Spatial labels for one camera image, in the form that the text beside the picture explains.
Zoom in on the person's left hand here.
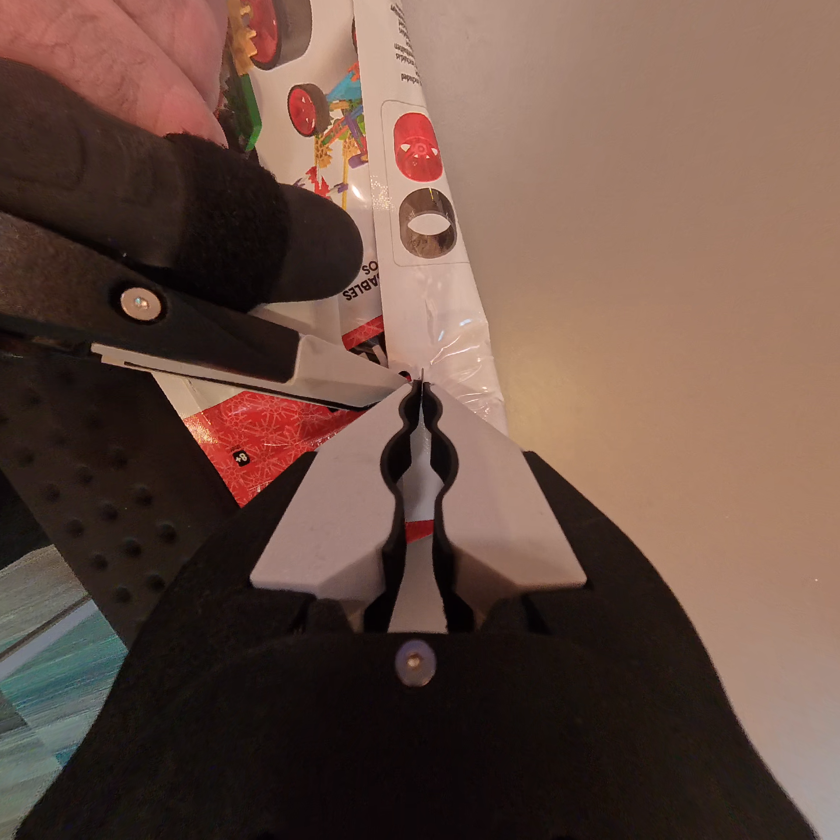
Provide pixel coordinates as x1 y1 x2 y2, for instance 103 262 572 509
0 0 232 148

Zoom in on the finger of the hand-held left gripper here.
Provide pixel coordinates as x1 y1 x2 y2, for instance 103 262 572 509
151 370 371 416
91 333 409 412

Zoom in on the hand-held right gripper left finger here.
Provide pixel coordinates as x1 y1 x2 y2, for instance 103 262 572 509
249 381 420 632

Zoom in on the printed plastic toy bag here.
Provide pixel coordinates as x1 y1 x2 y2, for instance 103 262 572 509
182 0 511 634

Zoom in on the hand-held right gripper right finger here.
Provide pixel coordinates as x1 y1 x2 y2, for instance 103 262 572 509
420 381 588 634

